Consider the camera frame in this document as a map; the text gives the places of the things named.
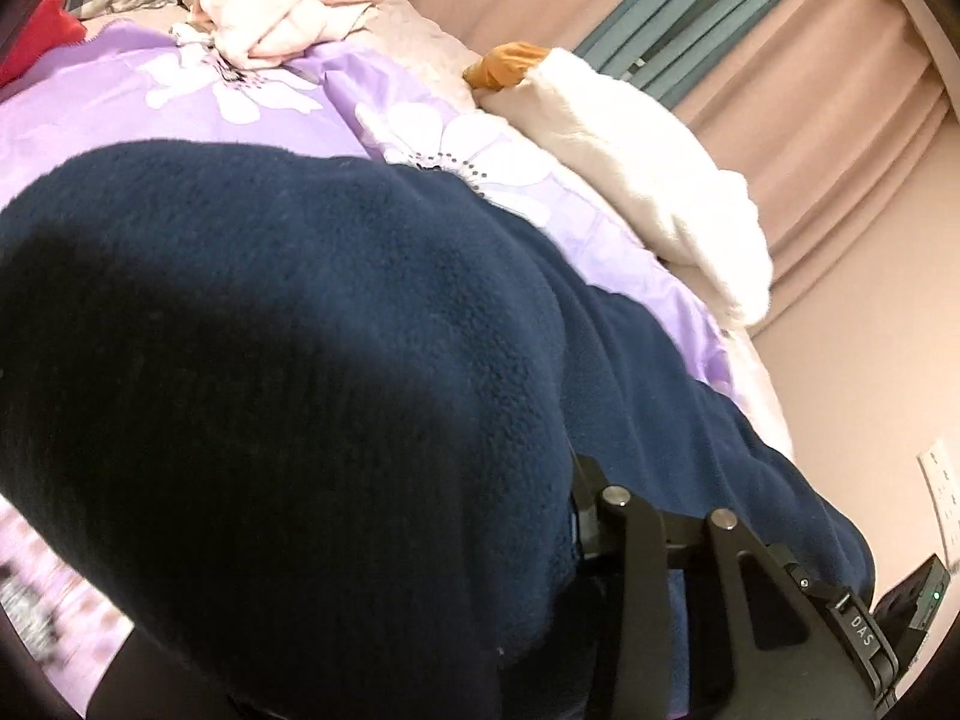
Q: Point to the white wall socket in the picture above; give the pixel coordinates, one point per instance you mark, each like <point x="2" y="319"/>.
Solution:
<point x="941" y="477"/>

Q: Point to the pink folded clothes pile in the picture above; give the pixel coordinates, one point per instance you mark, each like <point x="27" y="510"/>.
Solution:
<point x="257" y="34"/>

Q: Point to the navy blue fleece garment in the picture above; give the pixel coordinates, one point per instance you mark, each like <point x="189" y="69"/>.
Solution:
<point x="337" y="427"/>

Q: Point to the teal window curtain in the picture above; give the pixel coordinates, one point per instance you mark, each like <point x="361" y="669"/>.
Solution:
<point x="666" y="47"/>

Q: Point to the red cloth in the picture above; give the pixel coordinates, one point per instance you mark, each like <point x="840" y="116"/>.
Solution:
<point x="49" y="26"/>

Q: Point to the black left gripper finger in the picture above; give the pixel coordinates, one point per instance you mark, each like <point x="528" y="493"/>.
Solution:
<point x="763" y="638"/>

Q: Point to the purple floral duvet cover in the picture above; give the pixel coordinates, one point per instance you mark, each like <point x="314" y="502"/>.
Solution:
<point x="225" y="90"/>

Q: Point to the grey quilted bed sheet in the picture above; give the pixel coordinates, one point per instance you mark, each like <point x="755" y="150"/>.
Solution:
<point x="421" y="46"/>

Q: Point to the white plush goose toy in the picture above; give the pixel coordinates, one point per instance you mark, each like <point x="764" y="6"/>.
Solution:
<point x="645" y="163"/>

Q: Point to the pink beige curtain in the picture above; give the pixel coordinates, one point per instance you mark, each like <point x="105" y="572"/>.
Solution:
<point x="825" y="106"/>

